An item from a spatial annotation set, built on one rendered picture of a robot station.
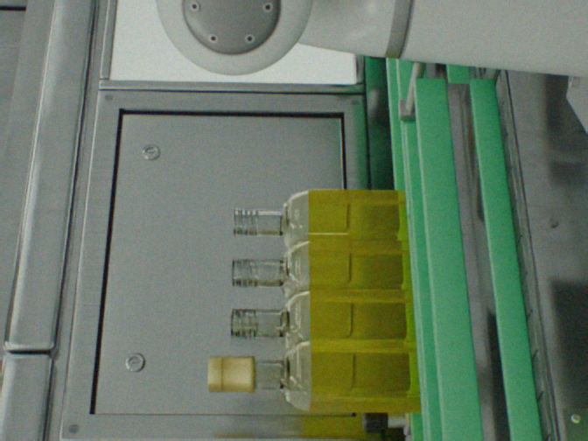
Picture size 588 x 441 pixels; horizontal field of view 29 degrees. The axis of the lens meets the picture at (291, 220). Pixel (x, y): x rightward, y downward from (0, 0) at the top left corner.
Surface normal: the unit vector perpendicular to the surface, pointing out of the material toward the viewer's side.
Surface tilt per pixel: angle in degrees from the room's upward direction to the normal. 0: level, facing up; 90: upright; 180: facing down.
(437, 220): 90
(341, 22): 50
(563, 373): 90
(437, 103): 90
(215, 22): 80
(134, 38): 90
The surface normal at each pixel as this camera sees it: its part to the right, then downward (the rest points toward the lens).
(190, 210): 0.04, -0.55
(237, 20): 0.03, 0.39
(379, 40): -0.12, 0.84
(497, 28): -0.04, 0.60
